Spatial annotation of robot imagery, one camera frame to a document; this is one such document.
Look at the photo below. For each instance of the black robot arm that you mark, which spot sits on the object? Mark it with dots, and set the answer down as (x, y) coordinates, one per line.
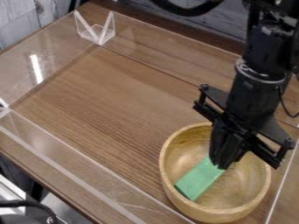
(272, 37)

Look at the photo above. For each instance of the green rectangular block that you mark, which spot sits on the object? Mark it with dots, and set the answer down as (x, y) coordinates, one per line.
(199, 178)

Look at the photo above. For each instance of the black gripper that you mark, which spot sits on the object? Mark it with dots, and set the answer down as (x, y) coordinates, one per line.
(241, 113)

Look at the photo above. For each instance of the clear acrylic corner bracket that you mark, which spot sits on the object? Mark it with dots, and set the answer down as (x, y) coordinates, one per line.
(98, 34)

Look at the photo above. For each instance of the brown wooden bowl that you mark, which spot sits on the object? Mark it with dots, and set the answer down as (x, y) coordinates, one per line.
(208, 194)

